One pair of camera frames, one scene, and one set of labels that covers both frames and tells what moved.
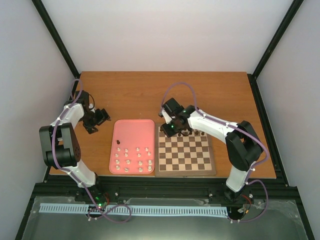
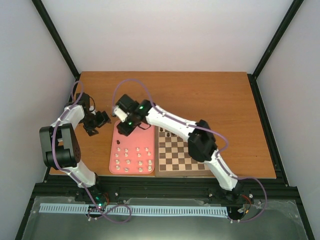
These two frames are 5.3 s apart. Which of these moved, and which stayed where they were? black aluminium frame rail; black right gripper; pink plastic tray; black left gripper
Moved: black right gripper
Stayed: black left gripper; black aluminium frame rail; pink plastic tray
